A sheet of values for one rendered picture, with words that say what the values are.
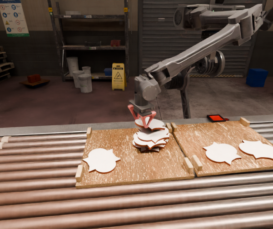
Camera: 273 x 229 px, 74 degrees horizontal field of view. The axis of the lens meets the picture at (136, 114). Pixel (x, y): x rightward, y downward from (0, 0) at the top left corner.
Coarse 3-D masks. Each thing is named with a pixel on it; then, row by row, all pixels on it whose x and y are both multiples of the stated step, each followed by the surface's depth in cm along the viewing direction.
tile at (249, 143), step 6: (240, 144) 79; (246, 144) 79; (252, 144) 79; (258, 144) 79; (264, 144) 79; (240, 150) 76; (246, 150) 75; (252, 150) 75; (258, 150) 75; (264, 150) 75; (270, 150) 75; (258, 156) 72; (264, 156) 72; (270, 156) 72
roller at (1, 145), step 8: (264, 128) 96; (272, 128) 96; (0, 144) 83; (8, 144) 84; (16, 144) 84; (24, 144) 84; (32, 144) 84; (40, 144) 84; (48, 144) 85; (56, 144) 85; (64, 144) 85; (72, 144) 86
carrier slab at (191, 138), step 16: (192, 128) 93; (208, 128) 93; (224, 128) 93; (240, 128) 93; (192, 144) 80; (208, 144) 80; (272, 144) 80; (208, 160) 71; (240, 160) 71; (256, 160) 71; (272, 160) 71
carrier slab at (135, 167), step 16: (96, 144) 80; (112, 144) 80; (128, 144) 80; (176, 144) 80; (128, 160) 71; (144, 160) 71; (160, 160) 71; (176, 160) 71; (96, 176) 64; (112, 176) 64; (128, 176) 64; (144, 176) 64; (160, 176) 64; (176, 176) 64; (192, 176) 64
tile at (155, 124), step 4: (136, 120) 80; (140, 120) 81; (148, 120) 83; (152, 120) 84; (156, 120) 86; (136, 124) 77; (140, 124) 76; (152, 124) 79; (156, 124) 80; (160, 124) 82; (148, 128) 77; (152, 128) 75; (156, 128) 77; (160, 128) 79; (164, 128) 79
